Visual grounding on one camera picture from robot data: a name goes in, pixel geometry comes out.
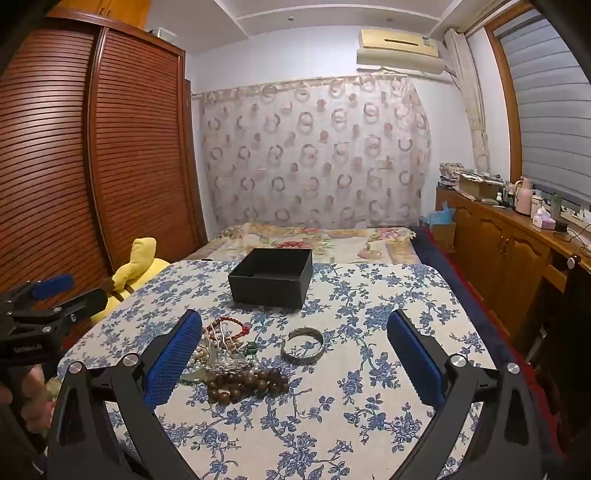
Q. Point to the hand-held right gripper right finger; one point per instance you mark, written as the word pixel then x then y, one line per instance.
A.
pixel 415 360

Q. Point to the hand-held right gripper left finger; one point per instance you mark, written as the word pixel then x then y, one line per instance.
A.
pixel 171 360

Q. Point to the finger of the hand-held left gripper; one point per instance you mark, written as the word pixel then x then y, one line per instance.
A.
pixel 83 302
pixel 51 286

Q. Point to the green pendant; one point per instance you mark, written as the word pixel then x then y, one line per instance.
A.
pixel 251 348

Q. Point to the silver bangle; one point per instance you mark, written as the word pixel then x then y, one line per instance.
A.
pixel 302 357

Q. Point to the black box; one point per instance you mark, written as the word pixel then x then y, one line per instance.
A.
pixel 268 290

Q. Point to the person's left hand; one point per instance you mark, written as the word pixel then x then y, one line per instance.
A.
pixel 34 397

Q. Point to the yellow plush toy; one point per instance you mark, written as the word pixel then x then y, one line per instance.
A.
pixel 138 263

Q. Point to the blue floral tablecloth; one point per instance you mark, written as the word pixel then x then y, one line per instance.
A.
pixel 360 415

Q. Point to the dark blue bedsheet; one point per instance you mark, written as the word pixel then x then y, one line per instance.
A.
pixel 443 263

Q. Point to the person's dark clothing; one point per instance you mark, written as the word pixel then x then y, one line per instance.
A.
pixel 14 457

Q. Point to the wooden sideboard cabinet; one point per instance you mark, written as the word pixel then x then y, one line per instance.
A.
pixel 498 249

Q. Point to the floral bed blanket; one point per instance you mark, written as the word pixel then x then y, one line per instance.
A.
pixel 332 244

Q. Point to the blue bag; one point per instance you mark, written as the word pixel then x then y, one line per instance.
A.
pixel 441 217

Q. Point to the wooden louvered wardrobe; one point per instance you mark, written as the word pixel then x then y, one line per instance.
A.
pixel 129 138

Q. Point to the cardboard box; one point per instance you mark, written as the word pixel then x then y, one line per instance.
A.
pixel 478 188

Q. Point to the pink tissue box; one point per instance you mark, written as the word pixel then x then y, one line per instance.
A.
pixel 545 223

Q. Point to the stack of patterned cloths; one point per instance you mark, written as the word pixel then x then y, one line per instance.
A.
pixel 450 173

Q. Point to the pink thermos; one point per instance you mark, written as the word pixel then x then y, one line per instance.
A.
pixel 525 198

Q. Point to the green bottle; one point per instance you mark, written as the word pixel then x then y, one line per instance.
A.
pixel 556 207

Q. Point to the circle patterned curtain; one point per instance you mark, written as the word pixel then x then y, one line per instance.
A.
pixel 314 161

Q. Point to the tied window curtain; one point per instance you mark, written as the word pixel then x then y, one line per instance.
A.
pixel 478 124

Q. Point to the grey window blind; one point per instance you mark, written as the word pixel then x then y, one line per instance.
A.
pixel 549 101

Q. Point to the cream air conditioner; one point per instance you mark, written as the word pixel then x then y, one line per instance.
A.
pixel 397 55

